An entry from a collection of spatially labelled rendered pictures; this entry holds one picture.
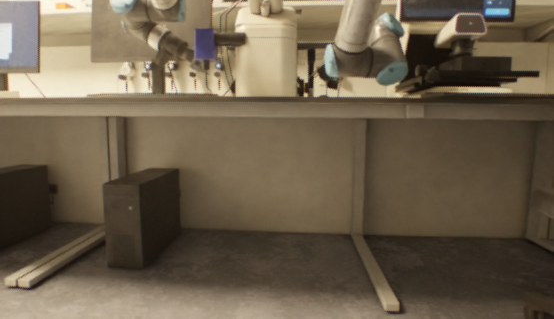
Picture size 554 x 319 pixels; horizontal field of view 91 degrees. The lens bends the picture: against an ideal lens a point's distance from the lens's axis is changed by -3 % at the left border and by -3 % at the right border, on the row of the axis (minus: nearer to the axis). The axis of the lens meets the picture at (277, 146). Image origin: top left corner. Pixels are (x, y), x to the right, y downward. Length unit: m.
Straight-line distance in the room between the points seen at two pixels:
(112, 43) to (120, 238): 0.85
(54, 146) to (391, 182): 2.12
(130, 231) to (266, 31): 1.03
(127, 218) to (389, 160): 1.40
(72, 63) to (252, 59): 1.50
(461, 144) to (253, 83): 1.36
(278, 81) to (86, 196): 1.64
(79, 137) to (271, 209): 1.30
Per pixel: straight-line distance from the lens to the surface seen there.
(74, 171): 2.23
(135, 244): 1.46
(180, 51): 1.15
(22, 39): 1.86
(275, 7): 0.97
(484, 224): 2.10
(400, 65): 0.88
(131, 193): 1.39
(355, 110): 0.89
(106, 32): 1.48
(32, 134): 2.40
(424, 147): 1.84
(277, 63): 0.91
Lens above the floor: 0.69
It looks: 5 degrees down
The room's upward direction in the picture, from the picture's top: 1 degrees clockwise
